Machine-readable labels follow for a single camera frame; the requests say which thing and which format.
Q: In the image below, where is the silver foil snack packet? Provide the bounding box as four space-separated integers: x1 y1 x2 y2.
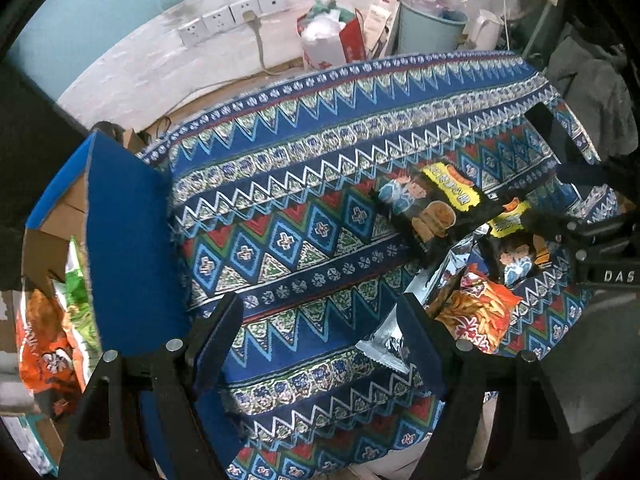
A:
356 226 486 374

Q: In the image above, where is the orange patterned snack bag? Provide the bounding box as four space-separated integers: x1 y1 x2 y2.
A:
426 263 522 354

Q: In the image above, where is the black cartoon snack bag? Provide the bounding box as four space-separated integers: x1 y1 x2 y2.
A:
371 162 506 268
477 198 551 288

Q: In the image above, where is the green snack bag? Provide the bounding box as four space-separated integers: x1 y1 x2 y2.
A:
51 236 102 389

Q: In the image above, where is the orange chip bag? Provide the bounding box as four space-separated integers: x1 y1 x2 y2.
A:
15 289 79 393

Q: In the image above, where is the blue patterned tablecloth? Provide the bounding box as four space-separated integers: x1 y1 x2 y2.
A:
136 49 622 480

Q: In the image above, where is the blue-edged cardboard box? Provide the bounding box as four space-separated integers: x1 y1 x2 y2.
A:
14 129 241 480

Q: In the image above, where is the black round speaker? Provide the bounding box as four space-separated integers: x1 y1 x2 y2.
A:
91 122 125 145

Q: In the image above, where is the white electric kettle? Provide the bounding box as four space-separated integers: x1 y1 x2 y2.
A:
468 9 504 51

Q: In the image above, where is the red white shopping bag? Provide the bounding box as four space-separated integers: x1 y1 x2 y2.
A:
296 0 368 70

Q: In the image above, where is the white wall socket strip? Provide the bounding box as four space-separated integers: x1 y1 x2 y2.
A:
177 0 286 48

